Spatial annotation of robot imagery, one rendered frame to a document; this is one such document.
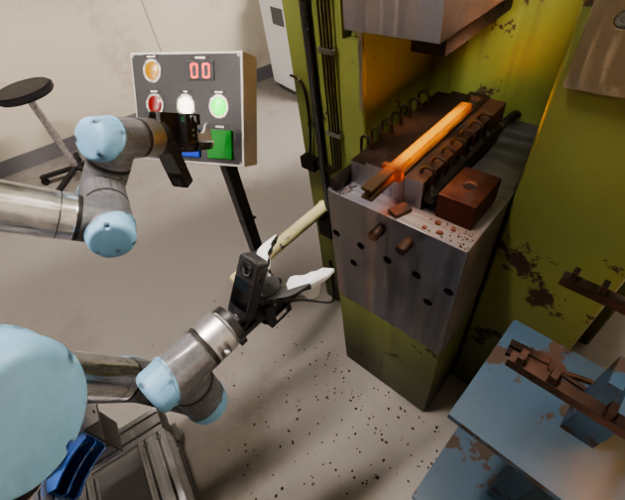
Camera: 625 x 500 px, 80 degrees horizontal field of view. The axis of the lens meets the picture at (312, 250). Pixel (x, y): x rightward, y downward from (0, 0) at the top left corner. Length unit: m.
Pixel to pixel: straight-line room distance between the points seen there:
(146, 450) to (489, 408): 1.09
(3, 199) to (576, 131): 0.93
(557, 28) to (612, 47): 0.41
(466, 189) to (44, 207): 0.76
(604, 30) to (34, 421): 0.83
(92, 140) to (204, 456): 1.25
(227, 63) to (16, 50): 2.78
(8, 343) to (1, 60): 3.43
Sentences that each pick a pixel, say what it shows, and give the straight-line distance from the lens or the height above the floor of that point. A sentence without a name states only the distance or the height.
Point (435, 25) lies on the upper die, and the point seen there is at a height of 1.30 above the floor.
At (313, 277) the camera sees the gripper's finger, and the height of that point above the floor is 1.00.
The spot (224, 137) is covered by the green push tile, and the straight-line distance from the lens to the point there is 1.04.
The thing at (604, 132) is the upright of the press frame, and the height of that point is 1.12.
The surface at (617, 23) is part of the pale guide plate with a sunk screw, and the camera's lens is 0.77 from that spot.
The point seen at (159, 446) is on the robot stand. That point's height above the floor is 0.23.
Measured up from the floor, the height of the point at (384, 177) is 1.01.
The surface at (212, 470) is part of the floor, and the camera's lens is 1.64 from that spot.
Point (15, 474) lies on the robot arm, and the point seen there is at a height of 1.23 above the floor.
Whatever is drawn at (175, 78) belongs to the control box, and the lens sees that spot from 1.13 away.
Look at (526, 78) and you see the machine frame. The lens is 1.22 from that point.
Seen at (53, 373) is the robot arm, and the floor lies 1.25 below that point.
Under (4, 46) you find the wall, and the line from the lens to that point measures 3.71.
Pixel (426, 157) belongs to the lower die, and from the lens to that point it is 0.93.
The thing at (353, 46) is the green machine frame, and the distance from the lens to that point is 1.00.
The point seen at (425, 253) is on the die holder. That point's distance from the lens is 0.88.
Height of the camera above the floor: 1.50
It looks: 47 degrees down
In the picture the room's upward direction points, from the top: 10 degrees counter-clockwise
